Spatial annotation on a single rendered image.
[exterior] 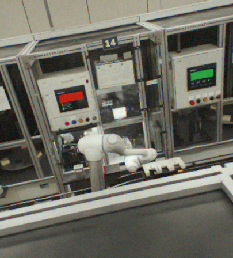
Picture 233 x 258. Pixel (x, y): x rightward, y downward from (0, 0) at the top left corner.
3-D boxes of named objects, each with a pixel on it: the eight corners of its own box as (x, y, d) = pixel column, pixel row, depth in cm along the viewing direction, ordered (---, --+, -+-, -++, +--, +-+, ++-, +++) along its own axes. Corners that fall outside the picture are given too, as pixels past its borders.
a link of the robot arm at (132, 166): (126, 166, 251) (140, 160, 250) (130, 176, 237) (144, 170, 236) (122, 158, 246) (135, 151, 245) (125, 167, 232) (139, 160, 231)
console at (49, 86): (52, 133, 236) (35, 81, 215) (54, 120, 262) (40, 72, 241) (99, 123, 238) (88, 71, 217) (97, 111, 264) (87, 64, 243)
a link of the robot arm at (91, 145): (111, 241, 199) (83, 239, 204) (117, 229, 214) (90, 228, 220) (102, 136, 185) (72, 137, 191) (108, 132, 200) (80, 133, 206)
